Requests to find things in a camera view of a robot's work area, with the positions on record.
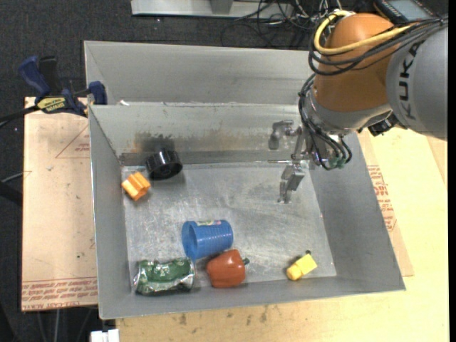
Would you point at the black cylinder on white bracket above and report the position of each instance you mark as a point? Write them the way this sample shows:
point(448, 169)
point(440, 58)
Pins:
point(383, 125)

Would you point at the orange toy block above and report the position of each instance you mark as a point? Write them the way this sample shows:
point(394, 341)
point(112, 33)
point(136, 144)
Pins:
point(136, 186)

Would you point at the black ribbed round knob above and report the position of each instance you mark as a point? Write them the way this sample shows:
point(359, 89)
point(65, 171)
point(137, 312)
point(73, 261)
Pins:
point(164, 163)

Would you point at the blue plastic cup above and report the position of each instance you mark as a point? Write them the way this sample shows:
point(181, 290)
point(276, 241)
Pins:
point(210, 239)

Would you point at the red toy bell pepper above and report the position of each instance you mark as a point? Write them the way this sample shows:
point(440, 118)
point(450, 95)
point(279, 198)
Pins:
point(226, 269)

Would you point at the crushed green can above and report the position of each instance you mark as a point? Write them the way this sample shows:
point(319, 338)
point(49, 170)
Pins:
point(164, 275)

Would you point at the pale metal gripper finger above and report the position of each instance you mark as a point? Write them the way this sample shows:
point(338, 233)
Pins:
point(295, 182)
point(283, 187)

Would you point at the yellow toy block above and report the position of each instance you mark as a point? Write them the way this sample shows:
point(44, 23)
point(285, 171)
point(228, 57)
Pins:
point(302, 267)

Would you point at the grey metal bin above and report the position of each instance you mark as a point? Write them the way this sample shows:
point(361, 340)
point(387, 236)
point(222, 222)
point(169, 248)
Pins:
point(228, 205)

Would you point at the brown cardboard board, red print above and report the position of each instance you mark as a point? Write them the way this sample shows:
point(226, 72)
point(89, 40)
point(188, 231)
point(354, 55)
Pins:
point(57, 208)

